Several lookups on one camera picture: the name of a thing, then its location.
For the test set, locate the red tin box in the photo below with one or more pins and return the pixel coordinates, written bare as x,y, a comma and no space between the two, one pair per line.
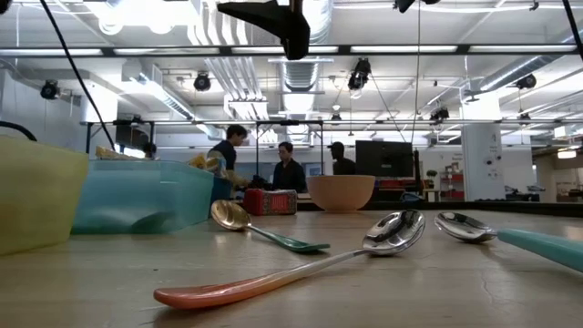
271,201

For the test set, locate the yellow plastic bin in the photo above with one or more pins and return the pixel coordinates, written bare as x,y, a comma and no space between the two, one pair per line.
36,196

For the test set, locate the red shelf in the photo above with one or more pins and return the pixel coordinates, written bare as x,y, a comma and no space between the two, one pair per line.
451,184

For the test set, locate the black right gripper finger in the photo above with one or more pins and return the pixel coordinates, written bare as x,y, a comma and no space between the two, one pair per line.
296,36

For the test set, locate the green plastic bin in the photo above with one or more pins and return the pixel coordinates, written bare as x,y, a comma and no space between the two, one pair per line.
146,196

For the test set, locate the person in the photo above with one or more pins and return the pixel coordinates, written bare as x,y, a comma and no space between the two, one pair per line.
289,171
341,159
228,150
149,150

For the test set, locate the blue yellow noodle packet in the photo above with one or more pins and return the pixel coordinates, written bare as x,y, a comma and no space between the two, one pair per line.
218,166

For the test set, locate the white pillar cabinet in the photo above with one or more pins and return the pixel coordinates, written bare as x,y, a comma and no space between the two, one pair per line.
483,159

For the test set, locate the distant black workstation frame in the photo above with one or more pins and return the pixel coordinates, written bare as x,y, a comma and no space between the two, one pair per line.
256,150

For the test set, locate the black ceiling spotlight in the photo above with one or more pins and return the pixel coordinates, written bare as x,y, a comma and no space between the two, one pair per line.
202,82
526,81
439,114
49,89
360,73

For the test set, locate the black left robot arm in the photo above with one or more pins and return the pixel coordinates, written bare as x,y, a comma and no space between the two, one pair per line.
3,3

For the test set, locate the pink bowl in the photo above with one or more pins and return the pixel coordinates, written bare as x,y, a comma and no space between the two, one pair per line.
341,193

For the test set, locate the black overhead frame bar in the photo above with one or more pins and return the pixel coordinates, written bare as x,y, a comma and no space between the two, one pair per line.
462,49

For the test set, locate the blue plastic bin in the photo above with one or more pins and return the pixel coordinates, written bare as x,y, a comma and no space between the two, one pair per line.
221,191

